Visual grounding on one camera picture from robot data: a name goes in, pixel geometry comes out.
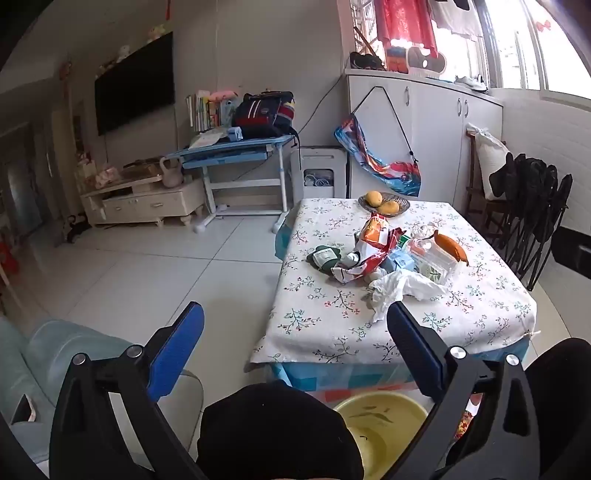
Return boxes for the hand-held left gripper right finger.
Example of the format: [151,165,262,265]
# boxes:
[383,301,541,480]

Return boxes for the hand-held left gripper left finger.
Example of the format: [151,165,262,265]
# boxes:
[48,301,208,480]

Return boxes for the white paper tissue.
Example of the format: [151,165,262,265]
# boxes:
[368,270,451,324]

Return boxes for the yellow basin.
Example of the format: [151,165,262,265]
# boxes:
[332,391,444,480]

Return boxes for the blue tissue pack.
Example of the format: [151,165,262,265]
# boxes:
[383,244,416,274]

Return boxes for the clear plastic container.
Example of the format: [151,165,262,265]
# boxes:
[406,235,458,284]

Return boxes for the red white wrapper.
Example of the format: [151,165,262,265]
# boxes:
[330,249,393,284]

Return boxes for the orange carrot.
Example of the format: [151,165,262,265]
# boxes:
[434,230,469,266]

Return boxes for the green packet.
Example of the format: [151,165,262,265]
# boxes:
[306,247,345,278]

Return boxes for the table with floral cloth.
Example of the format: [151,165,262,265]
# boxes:
[245,198,539,370]

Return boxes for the orange dotted round object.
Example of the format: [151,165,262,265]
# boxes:
[455,392,481,439]

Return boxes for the wooden chair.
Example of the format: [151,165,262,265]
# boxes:
[464,129,509,232]

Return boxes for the white pillow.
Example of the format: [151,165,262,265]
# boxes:
[466,122,513,201]

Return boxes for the light blue sofa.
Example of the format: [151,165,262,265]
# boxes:
[0,314,204,462]

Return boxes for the woven fruit plate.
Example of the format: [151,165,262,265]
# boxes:
[358,194,411,215]

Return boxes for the cream television stand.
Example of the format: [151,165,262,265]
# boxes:
[80,168,206,228]

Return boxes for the white cabinet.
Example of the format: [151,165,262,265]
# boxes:
[344,69,505,210]

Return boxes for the pink kettlebell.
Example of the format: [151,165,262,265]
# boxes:
[159,156,185,188]

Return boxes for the colourful printed bag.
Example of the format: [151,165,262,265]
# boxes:
[335,84,423,198]

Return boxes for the pink gift boxes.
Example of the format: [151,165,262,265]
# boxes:
[76,157,121,188]

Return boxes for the blue study desk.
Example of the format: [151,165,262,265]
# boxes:
[166,135,298,234]

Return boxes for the window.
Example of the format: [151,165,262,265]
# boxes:
[480,0,591,100]

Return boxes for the papers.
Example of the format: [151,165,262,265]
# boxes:
[187,131,232,149]

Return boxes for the row of books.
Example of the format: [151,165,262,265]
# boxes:
[186,90,236,134]

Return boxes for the dark striped backpack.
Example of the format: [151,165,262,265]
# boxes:
[231,91,296,139]

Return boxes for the grey hanging shirt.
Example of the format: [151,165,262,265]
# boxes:
[429,0,485,38]

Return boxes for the black shoes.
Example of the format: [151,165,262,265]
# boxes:
[349,51,386,71]

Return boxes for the red hanging cloth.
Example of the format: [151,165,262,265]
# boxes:
[375,0,438,54]

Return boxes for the black wall television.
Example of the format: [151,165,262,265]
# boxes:
[95,32,176,136]

